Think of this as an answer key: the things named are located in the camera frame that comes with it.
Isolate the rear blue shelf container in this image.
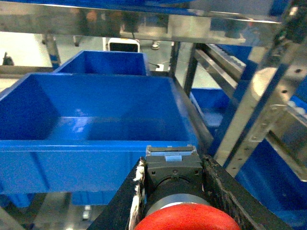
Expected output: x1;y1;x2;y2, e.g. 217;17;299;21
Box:
54;50;151;76

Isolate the left gripper black right finger own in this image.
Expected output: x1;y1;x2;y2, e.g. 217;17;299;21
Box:
202;155;291;230

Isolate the steel shelf frame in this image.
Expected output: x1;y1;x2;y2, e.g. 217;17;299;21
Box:
0;0;307;180

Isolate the large blue shelf container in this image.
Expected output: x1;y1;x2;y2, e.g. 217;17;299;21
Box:
0;73;197;195

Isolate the left gripper black left finger own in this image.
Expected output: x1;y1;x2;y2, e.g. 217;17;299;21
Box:
88;157;145;230

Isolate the red mushroom push button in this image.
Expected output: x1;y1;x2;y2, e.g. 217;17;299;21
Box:
128;145;240;230

